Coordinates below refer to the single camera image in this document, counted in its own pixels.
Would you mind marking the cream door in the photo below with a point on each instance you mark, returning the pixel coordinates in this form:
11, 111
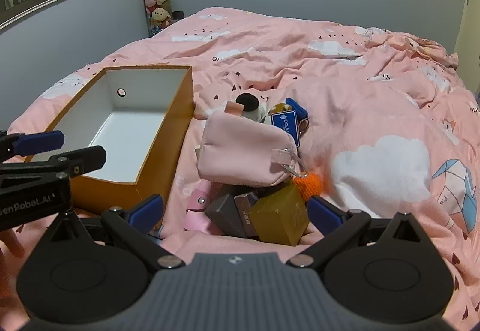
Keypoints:
468, 34

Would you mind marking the amber translucent block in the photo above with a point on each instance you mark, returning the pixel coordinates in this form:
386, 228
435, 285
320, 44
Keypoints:
279, 216

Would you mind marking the white and black plush toy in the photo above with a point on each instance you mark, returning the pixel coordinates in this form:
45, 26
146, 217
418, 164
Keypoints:
255, 111

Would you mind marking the black wall socket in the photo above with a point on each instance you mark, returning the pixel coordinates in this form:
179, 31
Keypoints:
178, 14

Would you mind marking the orange cardboard box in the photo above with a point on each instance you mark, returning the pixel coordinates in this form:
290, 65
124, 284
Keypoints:
165, 151

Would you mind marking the blue rectangular tag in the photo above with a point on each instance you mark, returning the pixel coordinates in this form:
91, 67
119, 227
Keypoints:
285, 126

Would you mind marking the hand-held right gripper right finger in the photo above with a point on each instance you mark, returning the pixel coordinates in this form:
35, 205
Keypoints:
324, 214

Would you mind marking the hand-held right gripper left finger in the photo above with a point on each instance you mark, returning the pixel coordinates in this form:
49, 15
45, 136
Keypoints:
148, 209

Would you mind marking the person's left hand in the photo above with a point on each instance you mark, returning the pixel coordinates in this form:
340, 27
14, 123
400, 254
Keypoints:
13, 246

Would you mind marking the pink cloud print blanket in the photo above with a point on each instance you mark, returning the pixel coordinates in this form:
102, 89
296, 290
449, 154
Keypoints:
337, 91

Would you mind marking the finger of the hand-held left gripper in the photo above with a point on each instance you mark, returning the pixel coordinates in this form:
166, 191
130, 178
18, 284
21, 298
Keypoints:
82, 160
37, 141

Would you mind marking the brown small box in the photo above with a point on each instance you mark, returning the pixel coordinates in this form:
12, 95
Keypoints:
245, 209

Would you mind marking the orange crochet ball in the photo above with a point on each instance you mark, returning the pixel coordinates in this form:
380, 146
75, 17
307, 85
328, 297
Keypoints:
309, 186

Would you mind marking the pink fabric pouch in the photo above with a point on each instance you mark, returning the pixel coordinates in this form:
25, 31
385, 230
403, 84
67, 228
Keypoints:
240, 151

